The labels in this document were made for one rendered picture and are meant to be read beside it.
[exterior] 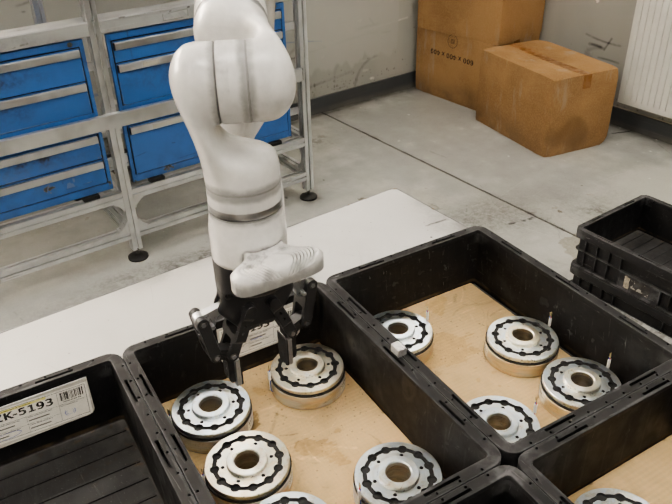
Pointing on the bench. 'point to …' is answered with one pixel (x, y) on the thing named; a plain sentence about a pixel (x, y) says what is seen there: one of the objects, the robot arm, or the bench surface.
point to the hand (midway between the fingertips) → (261, 360)
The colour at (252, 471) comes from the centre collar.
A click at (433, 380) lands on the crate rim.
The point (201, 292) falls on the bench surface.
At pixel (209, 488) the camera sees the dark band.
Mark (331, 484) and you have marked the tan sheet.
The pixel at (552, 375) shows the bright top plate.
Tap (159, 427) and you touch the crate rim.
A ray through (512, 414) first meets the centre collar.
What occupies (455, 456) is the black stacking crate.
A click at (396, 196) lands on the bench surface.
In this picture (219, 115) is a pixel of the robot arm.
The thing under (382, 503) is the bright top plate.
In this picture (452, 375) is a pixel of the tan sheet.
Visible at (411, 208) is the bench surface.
